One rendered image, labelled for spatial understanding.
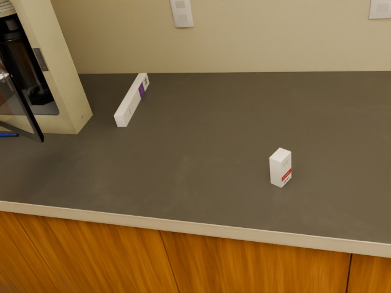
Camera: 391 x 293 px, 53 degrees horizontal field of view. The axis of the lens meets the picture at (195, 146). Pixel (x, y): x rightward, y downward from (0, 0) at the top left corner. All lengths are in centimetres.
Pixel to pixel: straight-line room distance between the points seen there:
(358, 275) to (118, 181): 62
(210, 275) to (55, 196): 46
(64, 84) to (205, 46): 52
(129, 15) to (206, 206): 83
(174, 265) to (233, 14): 82
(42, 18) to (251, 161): 68
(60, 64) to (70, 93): 9
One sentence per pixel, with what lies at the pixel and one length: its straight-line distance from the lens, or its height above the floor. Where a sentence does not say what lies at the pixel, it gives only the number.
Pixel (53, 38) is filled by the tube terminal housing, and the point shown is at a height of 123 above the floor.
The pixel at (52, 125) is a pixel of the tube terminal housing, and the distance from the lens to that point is 133.
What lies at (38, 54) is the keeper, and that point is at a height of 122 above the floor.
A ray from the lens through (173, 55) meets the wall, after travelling 151.
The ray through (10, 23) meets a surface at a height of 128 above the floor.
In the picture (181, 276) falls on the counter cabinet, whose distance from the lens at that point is 115.
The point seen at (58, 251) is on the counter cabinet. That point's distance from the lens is 130.
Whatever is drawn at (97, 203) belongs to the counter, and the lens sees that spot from 102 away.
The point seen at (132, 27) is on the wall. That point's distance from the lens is 152.
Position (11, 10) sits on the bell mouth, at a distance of 123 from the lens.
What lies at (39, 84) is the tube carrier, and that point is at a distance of 134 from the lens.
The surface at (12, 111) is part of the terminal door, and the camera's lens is 124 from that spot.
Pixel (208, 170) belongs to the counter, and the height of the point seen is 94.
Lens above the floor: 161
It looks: 37 degrees down
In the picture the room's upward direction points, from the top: 11 degrees counter-clockwise
